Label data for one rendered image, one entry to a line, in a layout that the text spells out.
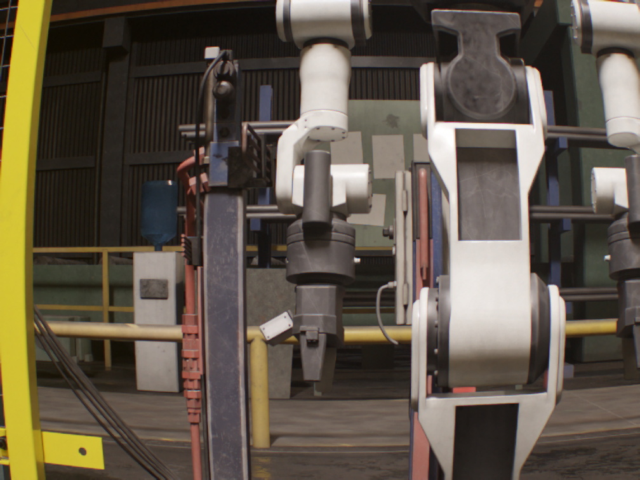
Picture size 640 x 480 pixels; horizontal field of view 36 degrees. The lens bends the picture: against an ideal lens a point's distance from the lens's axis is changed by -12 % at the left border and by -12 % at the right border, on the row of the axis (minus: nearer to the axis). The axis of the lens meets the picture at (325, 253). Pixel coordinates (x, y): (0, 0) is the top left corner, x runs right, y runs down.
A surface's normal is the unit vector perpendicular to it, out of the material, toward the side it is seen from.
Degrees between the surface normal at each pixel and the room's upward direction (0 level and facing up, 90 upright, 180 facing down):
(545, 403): 99
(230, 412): 90
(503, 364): 125
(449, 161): 69
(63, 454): 90
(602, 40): 143
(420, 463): 90
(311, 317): 78
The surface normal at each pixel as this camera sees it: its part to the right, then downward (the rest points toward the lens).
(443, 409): -0.12, 0.12
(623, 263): -0.69, -0.18
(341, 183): -0.12, -0.24
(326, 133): -0.02, 0.97
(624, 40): -0.07, 0.74
